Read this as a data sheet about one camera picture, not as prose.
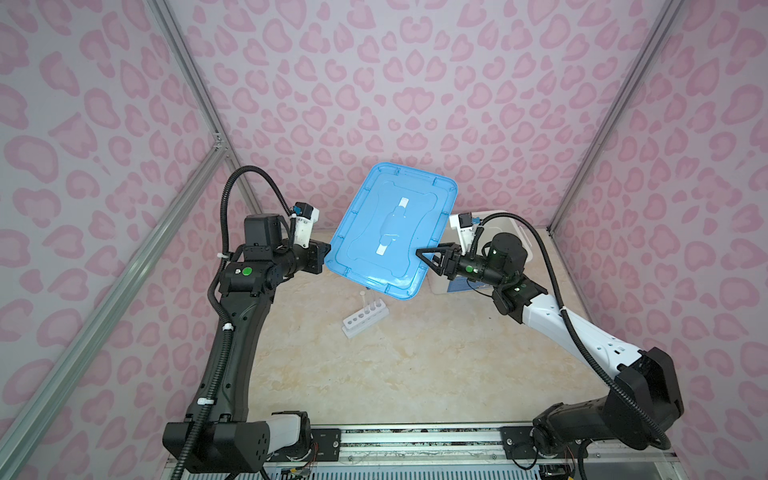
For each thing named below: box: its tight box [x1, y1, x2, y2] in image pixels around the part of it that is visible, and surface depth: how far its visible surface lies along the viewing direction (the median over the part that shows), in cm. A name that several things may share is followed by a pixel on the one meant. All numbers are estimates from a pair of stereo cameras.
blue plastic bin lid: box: [324, 163, 459, 301], surface depth 75 cm
